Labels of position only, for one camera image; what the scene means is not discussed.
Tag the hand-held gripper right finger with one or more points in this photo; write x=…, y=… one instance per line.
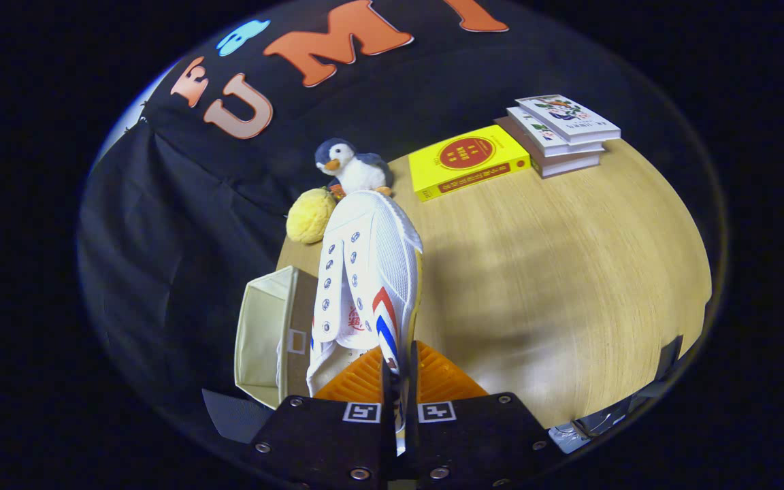
x=412, y=408

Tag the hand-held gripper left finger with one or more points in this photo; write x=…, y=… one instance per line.
x=324, y=442

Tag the brown fabric storage box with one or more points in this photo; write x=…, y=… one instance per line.
x=263, y=333

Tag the white canvas shoe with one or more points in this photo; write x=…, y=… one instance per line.
x=371, y=258

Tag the yellow bun plush toy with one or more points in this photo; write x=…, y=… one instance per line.
x=307, y=218

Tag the penguin plush toy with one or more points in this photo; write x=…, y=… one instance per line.
x=358, y=173

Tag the yellow book with red circle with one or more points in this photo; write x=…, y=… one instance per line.
x=467, y=160

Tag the brown cover book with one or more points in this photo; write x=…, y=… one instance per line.
x=569, y=167

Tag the white illustrated paperback book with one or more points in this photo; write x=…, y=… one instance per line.
x=531, y=131
x=569, y=116

